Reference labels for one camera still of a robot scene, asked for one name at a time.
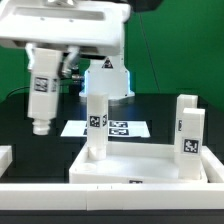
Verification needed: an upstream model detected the fiducial marker sheet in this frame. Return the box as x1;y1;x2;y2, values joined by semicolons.
61;120;150;138

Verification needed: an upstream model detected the white front fence rail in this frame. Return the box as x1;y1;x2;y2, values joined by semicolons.
0;183;224;211

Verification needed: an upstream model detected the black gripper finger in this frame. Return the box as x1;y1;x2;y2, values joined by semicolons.
58;46;80;77
25;43;37;71

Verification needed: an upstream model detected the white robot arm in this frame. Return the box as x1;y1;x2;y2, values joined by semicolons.
0;0;163;101

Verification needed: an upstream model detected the white left fence block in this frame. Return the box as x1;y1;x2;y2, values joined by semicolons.
0;145;13;177

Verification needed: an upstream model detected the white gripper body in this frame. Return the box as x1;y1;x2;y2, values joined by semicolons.
0;0;131;56

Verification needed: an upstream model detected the black cable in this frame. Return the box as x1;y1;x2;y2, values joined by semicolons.
5;85;31;99

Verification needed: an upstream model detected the white desk top tray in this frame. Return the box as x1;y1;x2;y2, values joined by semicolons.
69;141;208;184

